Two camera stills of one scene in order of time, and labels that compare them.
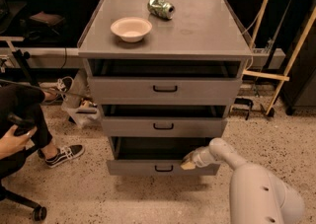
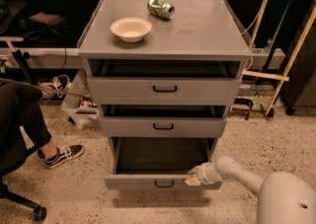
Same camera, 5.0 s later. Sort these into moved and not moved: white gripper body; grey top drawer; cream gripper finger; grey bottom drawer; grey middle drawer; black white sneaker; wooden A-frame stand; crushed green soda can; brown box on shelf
Moved: grey bottom drawer; white gripper body; cream gripper finger
Not moved: grey middle drawer; brown box on shelf; crushed green soda can; grey top drawer; wooden A-frame stand; black white sneaker
